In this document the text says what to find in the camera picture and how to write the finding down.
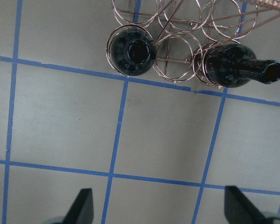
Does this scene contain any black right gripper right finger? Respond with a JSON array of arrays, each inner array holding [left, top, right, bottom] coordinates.
[[224, 186, 268, 224]]

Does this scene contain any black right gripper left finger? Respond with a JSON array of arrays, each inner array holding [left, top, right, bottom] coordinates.
[[63, 188, 94, 224]]

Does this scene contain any dark wine bottle left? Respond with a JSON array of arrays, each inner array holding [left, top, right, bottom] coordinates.
[[203, 44, 280, 88]]

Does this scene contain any dark wine bottle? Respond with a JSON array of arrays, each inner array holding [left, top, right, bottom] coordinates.
[[203, 44, 280, 88], [110, 28, 156, 76]]

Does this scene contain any dark wine bottle right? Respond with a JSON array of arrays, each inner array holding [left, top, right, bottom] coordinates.
[[110, 28, 156, 76]]

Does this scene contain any copper wire bottle basket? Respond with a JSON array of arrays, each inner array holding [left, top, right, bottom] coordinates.
[[106, 0, 280, 88]]

